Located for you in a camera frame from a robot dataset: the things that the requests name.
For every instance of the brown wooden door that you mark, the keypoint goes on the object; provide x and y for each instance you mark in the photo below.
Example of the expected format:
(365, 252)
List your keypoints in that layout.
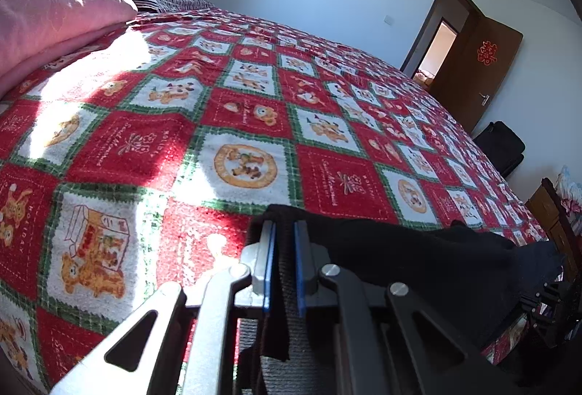
(473, 72)

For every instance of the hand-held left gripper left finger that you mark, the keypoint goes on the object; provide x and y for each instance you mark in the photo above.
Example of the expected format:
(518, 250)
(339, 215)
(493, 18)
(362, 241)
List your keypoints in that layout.
(271, 267)

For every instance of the black bag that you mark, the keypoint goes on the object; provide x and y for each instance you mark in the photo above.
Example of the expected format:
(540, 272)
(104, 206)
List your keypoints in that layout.
(500, 145)

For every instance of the pink pillow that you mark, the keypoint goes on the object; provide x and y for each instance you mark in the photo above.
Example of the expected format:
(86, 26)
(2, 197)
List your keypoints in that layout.
(54, 13)

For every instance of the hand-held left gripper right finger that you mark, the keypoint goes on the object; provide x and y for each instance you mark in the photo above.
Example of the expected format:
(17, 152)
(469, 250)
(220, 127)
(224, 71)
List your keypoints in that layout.
(300, 272)

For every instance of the black pants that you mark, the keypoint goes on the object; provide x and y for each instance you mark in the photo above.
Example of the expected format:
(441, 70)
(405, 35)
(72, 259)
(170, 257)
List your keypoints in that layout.
(409, 249)

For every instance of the brown wooden furniture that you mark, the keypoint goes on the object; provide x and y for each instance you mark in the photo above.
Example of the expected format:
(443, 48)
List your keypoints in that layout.
(552, 217)

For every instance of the red printed checkered blanket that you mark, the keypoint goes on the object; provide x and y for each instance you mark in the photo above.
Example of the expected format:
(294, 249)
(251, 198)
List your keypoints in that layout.
(227, 104)

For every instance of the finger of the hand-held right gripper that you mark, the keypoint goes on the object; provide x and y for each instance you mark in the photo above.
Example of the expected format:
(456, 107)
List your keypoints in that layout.
(548, 304)

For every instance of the red door decoration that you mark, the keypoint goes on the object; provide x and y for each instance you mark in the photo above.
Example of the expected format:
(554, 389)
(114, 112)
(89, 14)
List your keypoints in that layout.
(486, 52)

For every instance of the dark brown door frame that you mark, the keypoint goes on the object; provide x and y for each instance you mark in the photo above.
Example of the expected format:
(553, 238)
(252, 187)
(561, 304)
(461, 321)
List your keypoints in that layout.
(427, 22)

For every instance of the floral cloth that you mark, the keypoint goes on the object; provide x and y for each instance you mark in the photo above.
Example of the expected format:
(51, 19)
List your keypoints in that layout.
(572, 190)

